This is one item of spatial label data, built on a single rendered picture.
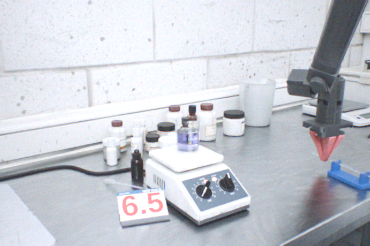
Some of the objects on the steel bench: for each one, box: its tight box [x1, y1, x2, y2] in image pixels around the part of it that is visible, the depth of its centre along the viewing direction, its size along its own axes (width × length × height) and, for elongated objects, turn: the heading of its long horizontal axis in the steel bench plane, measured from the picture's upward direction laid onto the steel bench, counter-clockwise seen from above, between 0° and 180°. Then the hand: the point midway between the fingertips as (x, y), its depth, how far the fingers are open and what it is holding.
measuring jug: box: [239, 78, 276, 126], centre depth 137 cm, size 18×13×15 cm
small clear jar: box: [102, 137, 121, 161], centre depth 105 cm, size 5×5×5 cm
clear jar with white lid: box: [158, 136, 176, 149], centre depth 97 cm, size 6×6×8 cm
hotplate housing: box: [145, 158, 251, 225], centre depth 83 cm, size 22×13×8 cm, turn 33°
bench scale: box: [302, 99, 370, 126], centre depth 149 cm, size 19×26×5 cm
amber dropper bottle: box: [131, 149, 144, 179], centre depth 93 cm, size 3×3×7 cm
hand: (324, 157), depth 98 cm, fingers closed, pressing on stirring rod
